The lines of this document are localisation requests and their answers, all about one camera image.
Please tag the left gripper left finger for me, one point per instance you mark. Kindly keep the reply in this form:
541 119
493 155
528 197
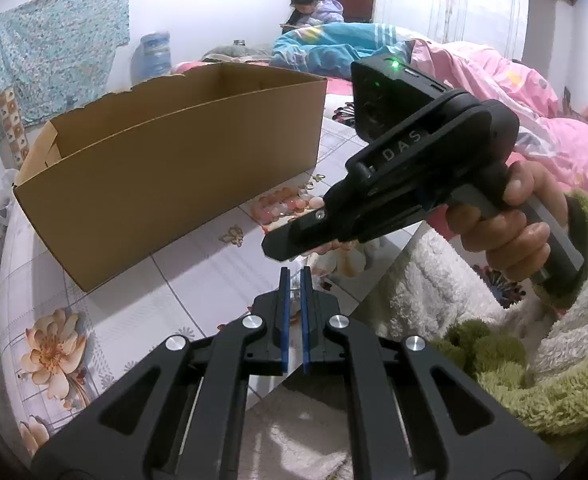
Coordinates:
179 413

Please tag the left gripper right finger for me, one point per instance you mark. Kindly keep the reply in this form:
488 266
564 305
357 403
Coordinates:
412 413

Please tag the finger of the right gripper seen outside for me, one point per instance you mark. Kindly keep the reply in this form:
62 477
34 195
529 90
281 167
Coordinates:
308 232

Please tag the gold hoop earrings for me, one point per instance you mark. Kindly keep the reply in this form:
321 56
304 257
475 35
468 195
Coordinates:
315 184

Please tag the right hand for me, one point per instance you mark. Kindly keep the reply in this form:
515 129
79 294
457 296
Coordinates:
512 245

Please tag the pink floral bed blanket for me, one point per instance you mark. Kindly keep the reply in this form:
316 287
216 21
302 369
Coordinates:
338 142

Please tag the green fluffy sleeve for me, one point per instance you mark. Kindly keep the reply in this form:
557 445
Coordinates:
535 363

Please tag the blue patterned quilt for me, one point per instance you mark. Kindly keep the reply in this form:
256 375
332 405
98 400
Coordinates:
329 50

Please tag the pink quilt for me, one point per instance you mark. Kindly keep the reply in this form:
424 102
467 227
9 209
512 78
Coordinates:
558 142

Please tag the seated person in background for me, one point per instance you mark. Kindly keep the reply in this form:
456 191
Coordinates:
313 13

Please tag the brown cardboard box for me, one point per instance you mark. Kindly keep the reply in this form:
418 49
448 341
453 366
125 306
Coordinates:
108 184

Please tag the blue water dispenser bottle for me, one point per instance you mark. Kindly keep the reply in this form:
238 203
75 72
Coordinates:
152 58

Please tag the teal floral hanging cloth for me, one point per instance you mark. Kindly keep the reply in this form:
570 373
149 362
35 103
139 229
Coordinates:
56 55

